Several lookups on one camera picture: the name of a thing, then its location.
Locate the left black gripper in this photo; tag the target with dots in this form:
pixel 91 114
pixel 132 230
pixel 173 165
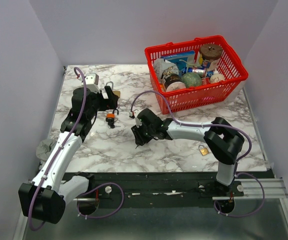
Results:
pixel 111 103

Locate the white snack bag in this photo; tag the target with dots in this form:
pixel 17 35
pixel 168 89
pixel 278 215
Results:
pixel 162 67

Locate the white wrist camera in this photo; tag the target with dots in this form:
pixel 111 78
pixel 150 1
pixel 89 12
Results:
pixel 92 82
pixel 131 115

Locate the white round bottle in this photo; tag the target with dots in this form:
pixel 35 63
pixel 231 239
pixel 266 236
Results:
pixel 216 77

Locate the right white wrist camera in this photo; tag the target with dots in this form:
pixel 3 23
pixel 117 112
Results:
pixel 131 115

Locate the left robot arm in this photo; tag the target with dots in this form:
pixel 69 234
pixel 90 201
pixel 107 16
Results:
pixel 46 197

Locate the black label cup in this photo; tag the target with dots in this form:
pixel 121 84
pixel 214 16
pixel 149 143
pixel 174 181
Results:
pixel 173 82

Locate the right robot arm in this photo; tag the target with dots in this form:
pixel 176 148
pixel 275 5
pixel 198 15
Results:
pixel 224 141

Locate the brown lid canister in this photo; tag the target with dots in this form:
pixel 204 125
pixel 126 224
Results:
pixel 209 56

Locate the grey tape roll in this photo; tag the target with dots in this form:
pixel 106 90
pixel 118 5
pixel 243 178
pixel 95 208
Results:
pixel 45 148

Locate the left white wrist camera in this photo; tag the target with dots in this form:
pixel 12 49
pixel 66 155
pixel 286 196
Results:
pixel 92 82

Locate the small brass padlock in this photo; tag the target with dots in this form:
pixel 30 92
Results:
pixel 203 150

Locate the blue book box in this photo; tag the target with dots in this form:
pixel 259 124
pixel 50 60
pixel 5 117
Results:
pixel 181 59

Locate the red soda can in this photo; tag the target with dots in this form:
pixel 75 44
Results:
pixel 205 81

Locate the black headed key bunch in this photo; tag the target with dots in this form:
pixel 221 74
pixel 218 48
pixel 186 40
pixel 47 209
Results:
pixel 111 124

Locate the blue soda can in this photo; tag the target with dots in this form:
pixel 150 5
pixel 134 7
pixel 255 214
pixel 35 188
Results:
pixel 202 72

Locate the green melon ball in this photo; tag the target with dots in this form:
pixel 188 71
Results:
pixel 191 79

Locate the aluminium frame rail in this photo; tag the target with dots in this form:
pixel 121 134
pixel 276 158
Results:
pixel 250 189

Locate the large brass padlock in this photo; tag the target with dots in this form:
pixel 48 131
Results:
pixel 115 92

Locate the orange black padlock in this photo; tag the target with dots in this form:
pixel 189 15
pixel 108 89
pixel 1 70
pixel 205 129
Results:
pixel 111 116

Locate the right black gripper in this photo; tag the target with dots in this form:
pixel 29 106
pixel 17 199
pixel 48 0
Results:
pixel 139 139

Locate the red plastic basket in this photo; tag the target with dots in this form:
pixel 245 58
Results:
pixel 230 65

